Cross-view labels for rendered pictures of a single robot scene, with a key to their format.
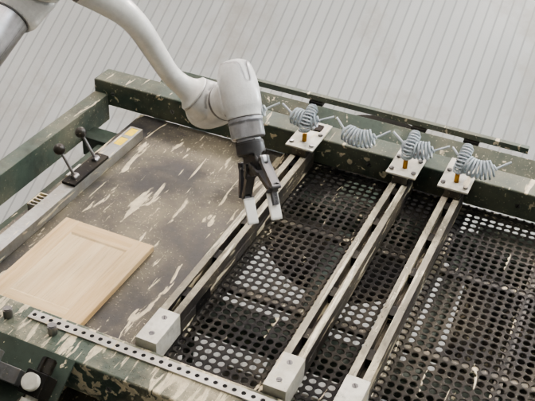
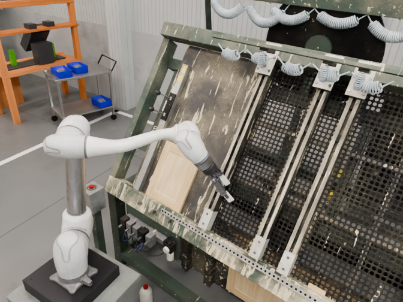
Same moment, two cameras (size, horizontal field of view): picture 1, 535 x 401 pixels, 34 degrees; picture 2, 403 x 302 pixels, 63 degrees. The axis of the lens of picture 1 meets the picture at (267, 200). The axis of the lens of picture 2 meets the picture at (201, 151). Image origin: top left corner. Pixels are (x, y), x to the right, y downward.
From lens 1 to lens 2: 190 cm
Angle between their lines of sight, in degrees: 51
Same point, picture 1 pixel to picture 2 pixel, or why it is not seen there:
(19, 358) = (162, 230)
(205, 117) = not seen: hidden behind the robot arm
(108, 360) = (191, 236)
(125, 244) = not seen: hidden behind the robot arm
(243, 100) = (192, 159)
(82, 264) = (176, 171)
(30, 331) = (162, 219)
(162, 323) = (206, 217)
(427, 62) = not seen: outside the picture
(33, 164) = (150, 100)
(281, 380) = (255, 253)
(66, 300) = (173, 195)
